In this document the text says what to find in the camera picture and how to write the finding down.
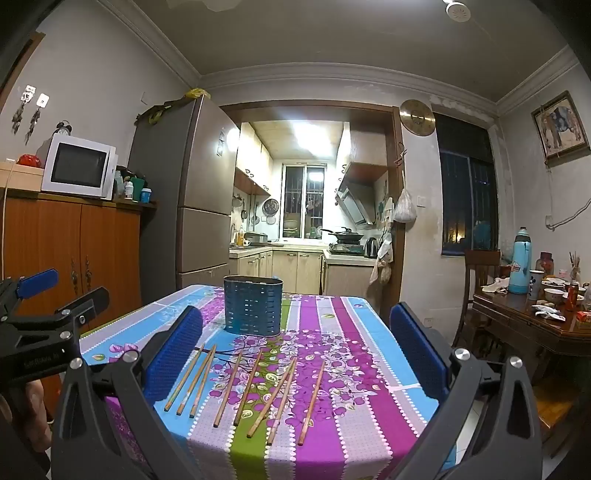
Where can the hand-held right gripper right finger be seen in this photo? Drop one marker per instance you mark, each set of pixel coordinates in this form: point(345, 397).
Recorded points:
point(418, 355)

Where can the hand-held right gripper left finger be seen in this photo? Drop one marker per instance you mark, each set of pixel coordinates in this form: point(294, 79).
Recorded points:
point(175, 355)

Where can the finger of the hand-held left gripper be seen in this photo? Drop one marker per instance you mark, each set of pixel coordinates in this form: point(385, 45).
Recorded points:
point(39, 279)
point(85, 307)

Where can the blue perforated utensil holder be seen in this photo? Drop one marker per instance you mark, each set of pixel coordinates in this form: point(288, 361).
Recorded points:
point(253, 307)

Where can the orange wooden cabinet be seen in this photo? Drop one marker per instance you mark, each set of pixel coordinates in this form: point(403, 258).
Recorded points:
point(46, 240)

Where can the floral striped tablecloth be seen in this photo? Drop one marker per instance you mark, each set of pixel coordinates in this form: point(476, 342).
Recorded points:
point(351, 350)

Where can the hanging kitchen cloths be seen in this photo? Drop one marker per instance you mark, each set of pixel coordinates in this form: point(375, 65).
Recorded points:
point(383, 265)

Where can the beige box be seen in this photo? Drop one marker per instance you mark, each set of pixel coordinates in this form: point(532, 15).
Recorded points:
point(21, 176)

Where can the dark wooden dining table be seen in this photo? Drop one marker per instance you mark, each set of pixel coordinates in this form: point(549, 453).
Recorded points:
point(517, 318)

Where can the dark wooden chair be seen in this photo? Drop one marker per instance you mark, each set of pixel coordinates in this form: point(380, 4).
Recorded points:
point(482, 263)

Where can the steel electric kettle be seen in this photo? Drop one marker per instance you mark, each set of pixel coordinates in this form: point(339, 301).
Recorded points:
point(371, 248)

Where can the red round ornament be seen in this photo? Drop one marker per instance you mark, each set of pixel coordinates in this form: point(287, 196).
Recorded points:
point(30, 160)

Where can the white microwave oven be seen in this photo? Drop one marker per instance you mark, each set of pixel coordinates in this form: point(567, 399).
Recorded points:
point(78, 166)

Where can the white pill bottle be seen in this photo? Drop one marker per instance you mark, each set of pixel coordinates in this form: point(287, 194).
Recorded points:
point(128, 190)

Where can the teal plastic container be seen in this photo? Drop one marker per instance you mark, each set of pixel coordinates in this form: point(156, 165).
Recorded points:
point(145, 195)

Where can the gas stove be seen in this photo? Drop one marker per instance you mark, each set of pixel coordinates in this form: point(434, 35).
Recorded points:
point(344, 249)

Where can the green box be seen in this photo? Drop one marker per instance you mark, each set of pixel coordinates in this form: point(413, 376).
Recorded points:
point(136, 187)

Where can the white printed mug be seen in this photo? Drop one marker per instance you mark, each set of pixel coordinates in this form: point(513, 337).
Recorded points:
point(536, 285)

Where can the black wok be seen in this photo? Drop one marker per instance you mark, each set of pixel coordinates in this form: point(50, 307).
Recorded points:
point(346, 235)

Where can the blue thermos flask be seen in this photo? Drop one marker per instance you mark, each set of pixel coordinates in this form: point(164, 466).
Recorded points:
point(521, 261)

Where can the beige kitchen base cabinets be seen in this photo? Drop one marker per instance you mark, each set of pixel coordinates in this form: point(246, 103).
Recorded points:
point(295, 270)

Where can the white hanging plastic bag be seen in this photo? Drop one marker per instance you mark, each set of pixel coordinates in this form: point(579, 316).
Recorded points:
point(405, 208)

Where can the white bowl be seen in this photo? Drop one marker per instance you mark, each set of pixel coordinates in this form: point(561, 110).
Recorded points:
point(554, 296)

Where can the black alarm clock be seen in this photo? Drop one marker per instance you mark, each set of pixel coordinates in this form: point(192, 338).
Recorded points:
point(63, 128)

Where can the red jar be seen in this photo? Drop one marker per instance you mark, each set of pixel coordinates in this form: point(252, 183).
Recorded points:
point(546, 264)

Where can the dark barred window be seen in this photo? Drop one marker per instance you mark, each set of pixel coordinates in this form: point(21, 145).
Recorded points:
point(466, 203)

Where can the steel range hood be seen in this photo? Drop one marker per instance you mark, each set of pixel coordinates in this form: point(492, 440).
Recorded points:
point(355, 203)

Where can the brown refrigerator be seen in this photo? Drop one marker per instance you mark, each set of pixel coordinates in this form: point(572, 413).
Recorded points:
point(203, 184)

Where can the hanging round strainer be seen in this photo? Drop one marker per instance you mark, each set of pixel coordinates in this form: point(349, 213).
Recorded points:
point(271, 207)

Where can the kitchen window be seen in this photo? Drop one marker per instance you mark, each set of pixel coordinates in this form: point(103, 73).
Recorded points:
point(302, 203)

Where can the green cloth bag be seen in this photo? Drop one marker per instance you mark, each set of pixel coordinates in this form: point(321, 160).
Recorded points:
point(157, 110)

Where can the beige cabinet above hood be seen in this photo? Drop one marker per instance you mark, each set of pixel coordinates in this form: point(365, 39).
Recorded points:
point(367, 152)

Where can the yellow bag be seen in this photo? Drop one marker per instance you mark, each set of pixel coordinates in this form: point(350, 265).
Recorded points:
point(196, 93)

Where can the framed elephant picture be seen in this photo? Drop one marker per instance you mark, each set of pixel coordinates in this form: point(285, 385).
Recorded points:
point(558, 127)

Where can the round ceiling fixture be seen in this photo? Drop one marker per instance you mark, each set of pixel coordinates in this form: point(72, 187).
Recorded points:
point(457, 9)

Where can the beige wall cabinets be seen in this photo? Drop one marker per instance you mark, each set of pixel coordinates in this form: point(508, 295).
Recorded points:
point(251, 157)

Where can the gold round wall clock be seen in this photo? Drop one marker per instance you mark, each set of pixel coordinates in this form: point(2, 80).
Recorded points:
point(417, 117)

